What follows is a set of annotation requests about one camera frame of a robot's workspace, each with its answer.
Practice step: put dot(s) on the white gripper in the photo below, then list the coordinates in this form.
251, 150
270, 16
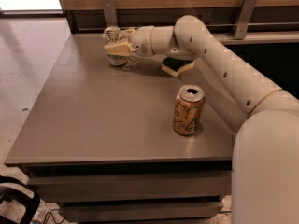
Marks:
141, 42

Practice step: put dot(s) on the white green 7up can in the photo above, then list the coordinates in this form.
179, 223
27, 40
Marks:
111, 35

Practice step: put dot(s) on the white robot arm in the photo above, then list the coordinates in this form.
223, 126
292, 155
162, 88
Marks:
265, 176

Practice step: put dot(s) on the gold orange soda can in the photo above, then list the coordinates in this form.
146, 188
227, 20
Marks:
190, 101

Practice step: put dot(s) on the green yellow sponge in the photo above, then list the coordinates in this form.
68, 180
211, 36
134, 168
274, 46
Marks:
174, 67

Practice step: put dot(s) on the grey drawer cabinet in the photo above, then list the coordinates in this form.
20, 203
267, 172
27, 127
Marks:
99, 141

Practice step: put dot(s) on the black chair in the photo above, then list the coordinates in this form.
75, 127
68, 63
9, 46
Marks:
30, 204

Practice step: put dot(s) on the left metal wall bracket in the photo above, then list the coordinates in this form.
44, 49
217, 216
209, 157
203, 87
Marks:
110, 12

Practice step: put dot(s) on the metal wall bracket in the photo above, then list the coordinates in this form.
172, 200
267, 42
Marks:
240, 28
110, 12

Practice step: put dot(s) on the right metal wall bracket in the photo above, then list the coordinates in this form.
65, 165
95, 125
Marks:
240, 28

